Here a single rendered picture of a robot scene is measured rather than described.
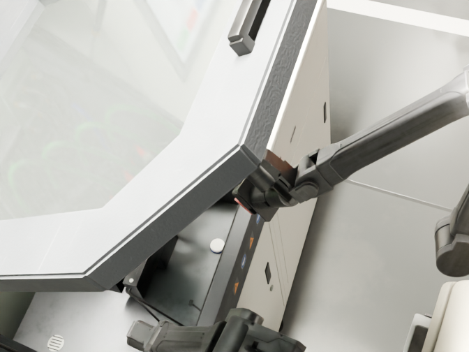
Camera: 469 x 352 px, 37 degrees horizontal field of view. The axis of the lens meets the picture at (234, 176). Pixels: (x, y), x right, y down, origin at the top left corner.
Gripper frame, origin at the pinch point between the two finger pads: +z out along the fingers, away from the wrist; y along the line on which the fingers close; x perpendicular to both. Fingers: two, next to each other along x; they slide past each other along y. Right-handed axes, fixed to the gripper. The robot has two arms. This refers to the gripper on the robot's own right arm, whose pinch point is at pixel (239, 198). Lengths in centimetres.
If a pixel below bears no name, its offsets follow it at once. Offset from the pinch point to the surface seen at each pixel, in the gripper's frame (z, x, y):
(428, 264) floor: 64, -64, -107
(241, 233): 22.3, -3.2, -15.6
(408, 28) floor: 108, -173, -66
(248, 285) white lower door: 34.9, 1.5, -32.1
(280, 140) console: 30.0, -34.9, -12.6
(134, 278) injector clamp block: 31.3, 21.4, -2.9
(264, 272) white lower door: 48, -10, -41
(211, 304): 19.3, 16.8, -18.5
